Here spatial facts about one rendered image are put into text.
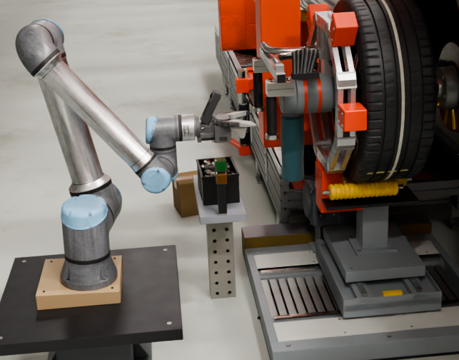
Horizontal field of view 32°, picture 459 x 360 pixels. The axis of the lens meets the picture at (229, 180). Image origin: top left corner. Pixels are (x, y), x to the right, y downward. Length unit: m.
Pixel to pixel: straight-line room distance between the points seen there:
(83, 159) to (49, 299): 0.47
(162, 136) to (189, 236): 1.21
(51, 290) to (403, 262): 1.28
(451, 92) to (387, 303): 0.78
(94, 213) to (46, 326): 0.39
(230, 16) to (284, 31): 1.94
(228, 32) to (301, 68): 2.53
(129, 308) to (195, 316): 0.56
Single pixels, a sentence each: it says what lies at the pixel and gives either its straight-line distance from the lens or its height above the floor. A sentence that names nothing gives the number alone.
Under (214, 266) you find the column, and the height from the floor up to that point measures 0.14.
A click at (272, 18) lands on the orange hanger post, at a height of 1.05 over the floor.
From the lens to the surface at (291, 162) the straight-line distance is 3.04.
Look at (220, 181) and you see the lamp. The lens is 2.82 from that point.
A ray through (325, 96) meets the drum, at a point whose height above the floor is 0.85.
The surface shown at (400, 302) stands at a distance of 2.96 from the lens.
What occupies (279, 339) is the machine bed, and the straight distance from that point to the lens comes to 2.84.
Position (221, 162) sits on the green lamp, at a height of 0.65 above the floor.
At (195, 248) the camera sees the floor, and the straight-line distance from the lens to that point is 3.66.
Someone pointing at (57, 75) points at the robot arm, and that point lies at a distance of 2.53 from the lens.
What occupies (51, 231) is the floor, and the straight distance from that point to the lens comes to 4.00.
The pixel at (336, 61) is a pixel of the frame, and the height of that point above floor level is 1.01.
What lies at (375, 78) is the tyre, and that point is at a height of 0.97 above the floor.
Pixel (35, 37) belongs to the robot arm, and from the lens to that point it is 2.55.
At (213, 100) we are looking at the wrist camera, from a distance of 2.65.
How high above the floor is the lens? 1.61
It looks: 21 degrees down
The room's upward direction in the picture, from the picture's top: 3 degrees counter-clockwise
